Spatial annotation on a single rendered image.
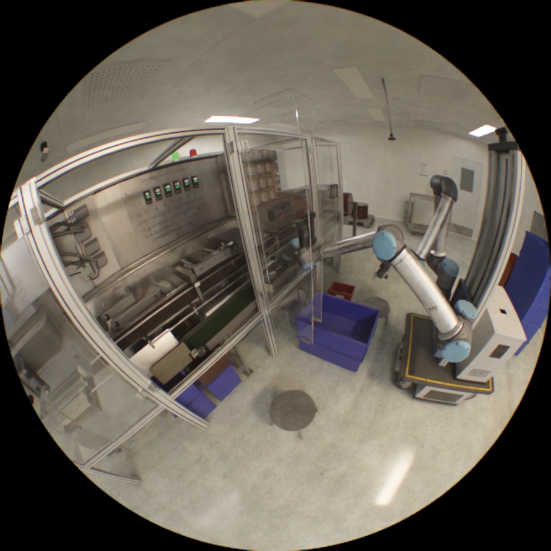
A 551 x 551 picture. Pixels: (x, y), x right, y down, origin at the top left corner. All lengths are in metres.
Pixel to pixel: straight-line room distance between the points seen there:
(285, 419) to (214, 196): 1.70
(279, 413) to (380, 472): 0.88
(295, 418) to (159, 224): 1.55
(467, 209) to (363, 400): 5.40
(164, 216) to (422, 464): 2.55
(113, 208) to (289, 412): 1.68
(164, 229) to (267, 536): 2.23
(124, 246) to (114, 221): 0.18
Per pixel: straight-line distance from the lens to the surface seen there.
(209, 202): 1.56
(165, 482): 1.87
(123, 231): 1.33
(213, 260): 1.15
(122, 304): 1.13
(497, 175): 1.36
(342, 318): 1.79
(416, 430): 1.73
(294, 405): 1.32
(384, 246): 0.81
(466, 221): 6.09
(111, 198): 1.33
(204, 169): 1.57
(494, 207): 1.36
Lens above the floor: 1.51
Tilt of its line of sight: 32 degrees down
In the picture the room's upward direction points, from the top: 9 degrees counter-clockwise
